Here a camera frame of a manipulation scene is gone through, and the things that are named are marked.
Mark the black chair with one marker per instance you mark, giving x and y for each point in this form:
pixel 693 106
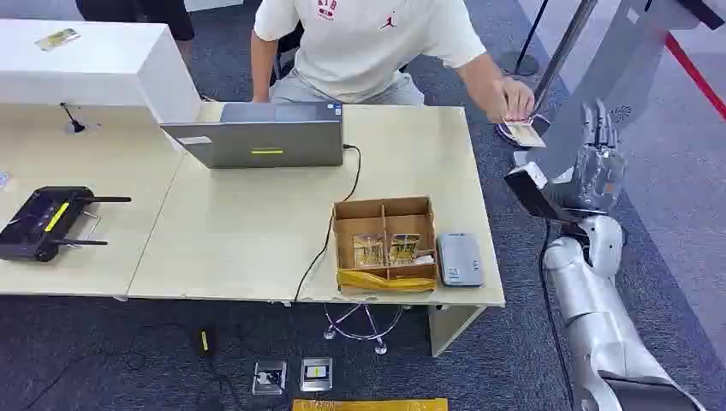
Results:
pixel 288 42

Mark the yellow floor strip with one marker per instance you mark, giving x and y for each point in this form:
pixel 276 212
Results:
pixel 368 405

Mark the white counter block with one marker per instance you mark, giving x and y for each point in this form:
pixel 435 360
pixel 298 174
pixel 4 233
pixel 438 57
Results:
pixel 85 71

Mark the steel floor socket with plug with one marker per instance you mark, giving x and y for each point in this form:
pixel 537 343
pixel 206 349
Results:
pixel 269 378

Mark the small black desk microphone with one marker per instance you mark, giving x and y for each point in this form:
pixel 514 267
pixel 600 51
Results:
pixel 74 125

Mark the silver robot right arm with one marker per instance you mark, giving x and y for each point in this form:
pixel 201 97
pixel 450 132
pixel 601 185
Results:
pixel 601 323

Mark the wooden compartment box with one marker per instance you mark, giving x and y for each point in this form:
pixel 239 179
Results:
pixel 397 218

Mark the seated person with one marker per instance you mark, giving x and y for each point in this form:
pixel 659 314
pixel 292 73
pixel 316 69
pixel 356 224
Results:
pixel 351 51

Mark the pale desk leg panel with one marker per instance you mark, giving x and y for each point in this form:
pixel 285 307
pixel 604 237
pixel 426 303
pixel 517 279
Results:
pixel 451 329

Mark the white kiosk stand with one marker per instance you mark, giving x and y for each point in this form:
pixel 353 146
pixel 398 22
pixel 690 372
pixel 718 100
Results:
pixel 615 62

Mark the whitish card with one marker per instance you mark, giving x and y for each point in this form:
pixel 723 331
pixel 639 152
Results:
pixel 423 260

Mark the grey laptop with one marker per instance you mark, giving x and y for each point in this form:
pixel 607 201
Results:
pixel 266 139

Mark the black stanchion post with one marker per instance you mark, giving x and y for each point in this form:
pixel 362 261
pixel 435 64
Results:
pixel 519 63

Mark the person's left hand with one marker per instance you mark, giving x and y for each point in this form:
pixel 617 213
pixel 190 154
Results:
pixel 513 97

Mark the chrome stanchion post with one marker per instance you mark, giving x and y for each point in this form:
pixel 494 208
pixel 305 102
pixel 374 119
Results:
pixel 558 57

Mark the pale card with red edge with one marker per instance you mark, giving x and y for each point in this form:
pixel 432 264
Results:
pixel 524 135

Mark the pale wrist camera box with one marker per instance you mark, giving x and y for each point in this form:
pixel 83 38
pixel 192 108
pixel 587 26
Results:
pixel 530 195

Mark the grey card reader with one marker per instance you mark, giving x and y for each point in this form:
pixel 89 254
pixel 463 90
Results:
pixel 460 259

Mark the steel floor socket yellow label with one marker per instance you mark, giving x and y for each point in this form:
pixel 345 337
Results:
pixel 316 374

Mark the chrome stool base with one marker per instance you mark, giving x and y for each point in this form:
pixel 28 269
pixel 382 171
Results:
pixel 363 334

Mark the yellow tape strip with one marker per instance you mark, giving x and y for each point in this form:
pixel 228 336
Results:
pixel 385 281

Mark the standing person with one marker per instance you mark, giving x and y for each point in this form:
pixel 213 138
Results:
pixel 164 14

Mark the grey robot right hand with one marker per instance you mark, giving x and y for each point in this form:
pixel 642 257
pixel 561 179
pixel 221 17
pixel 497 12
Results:
pixel 602 173

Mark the red barrier belt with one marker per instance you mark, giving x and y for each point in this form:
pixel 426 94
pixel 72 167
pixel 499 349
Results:
pixel 695 74

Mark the black remote controller with antennas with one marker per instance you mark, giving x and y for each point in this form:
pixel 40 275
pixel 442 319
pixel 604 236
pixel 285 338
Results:
pixel 39 224

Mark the small clear item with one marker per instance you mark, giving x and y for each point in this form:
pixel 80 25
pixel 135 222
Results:
pixel 3 179

